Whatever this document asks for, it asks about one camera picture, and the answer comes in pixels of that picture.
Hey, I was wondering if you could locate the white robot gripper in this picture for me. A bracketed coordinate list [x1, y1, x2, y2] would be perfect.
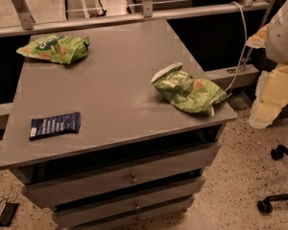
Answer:
[246, 0, 288, 129]

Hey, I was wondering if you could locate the green jalapeno chip bag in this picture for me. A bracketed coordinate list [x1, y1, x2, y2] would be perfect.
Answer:
[151, 62, 228, 116]

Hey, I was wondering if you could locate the green chip bag far left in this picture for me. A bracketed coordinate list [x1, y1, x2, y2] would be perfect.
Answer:
[16, 34, 90, 64]

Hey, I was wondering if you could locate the blue rxbar blueberry bar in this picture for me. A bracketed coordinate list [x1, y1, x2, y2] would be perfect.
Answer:
[29, 112, 81, 141]

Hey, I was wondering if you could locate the black office chair base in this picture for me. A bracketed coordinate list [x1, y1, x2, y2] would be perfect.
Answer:
[256, 144, 288, 215]

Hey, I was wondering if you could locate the bottom grey drawer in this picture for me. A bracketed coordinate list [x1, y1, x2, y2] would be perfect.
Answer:
[68, 195, 195, 230]

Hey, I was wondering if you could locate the grey drawer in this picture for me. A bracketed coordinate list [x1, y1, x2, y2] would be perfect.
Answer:
[22, 142, 221, 208]
[53, 171, 205, 228]
[68, 195, 195, 230]

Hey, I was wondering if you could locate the grey drawer cabinet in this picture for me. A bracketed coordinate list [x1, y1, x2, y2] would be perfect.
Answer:
[0, 19, 238, 230]

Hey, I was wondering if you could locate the top grey drawer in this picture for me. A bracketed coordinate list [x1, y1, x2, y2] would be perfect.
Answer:
[22, 142, 221, 208]

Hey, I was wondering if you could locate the middle grey drawer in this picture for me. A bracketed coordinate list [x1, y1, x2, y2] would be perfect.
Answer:
[53, 171, 205, 228]

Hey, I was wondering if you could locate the black device on floor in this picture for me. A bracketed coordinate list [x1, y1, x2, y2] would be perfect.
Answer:
[0, 203, 19, 227]

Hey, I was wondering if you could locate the white cable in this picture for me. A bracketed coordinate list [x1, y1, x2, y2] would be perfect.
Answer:
[223, 1, 249, 94]

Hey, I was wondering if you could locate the grey metal rail frame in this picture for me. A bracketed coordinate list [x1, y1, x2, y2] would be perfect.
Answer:
[0, 0, 276, 37]

